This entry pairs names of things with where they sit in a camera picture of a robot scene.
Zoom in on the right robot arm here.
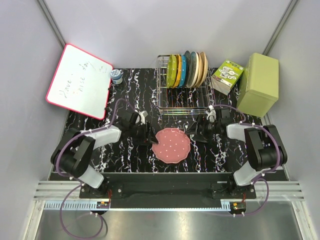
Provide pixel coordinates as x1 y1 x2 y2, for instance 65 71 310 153
185 104 288 199

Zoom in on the dark teal plate in rack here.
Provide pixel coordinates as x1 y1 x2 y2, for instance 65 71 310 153
184 50 191 87

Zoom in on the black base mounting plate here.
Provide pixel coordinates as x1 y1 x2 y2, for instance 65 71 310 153
79 173 257 210

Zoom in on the orange polka dot plate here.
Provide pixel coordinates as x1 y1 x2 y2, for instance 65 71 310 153
173 54 182 88

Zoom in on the metal wire dish rack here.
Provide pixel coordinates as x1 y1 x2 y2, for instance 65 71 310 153
156 54 214 115

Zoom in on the teal grey plate in rack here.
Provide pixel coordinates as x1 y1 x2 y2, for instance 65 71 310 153
186 51 197 88

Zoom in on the light green metal tin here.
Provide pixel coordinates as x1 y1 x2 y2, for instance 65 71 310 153
236 53 279 118

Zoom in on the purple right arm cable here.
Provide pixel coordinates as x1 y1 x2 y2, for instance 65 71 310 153
212 104 286 217

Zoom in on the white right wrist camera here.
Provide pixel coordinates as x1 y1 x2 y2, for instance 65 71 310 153
205 105 217 123

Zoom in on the small blue lidded jar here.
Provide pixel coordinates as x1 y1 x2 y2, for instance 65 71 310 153
110 69 123 85

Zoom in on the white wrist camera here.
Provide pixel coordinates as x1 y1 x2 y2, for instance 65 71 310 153
205 105 217 123
137 110 148 125

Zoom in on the beige plate in rack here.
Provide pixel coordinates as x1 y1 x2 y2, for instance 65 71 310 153
195 52 209 88

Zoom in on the blue polka dot plate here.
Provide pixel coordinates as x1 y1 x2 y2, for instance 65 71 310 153
178 54 187 88

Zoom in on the pink framed whiteboard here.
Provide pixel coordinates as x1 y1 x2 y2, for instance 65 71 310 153
46 44 113 120

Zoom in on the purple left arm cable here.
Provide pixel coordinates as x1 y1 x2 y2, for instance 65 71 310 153
55 98 140 240

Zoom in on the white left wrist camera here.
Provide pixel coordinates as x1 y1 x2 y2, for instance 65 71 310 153
137 110 148 125

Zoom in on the green printed paper box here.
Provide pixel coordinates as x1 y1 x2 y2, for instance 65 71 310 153
211 59 245 95

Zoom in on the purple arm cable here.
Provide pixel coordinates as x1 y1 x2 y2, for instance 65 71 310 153
55 98 140 240
212 104 286 217

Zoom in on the lime green polka dot plate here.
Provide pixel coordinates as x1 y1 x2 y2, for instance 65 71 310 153
166 54 178 88

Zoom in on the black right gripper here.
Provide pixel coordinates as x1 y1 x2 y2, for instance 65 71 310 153
184 114 221 143

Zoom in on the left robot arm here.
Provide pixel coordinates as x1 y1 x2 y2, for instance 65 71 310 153
50 111 159 198

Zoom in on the pink polka dot plate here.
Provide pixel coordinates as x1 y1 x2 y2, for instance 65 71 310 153
151 128 191 164

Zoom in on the cream plate in rack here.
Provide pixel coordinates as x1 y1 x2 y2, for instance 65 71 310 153
191 52 203 88

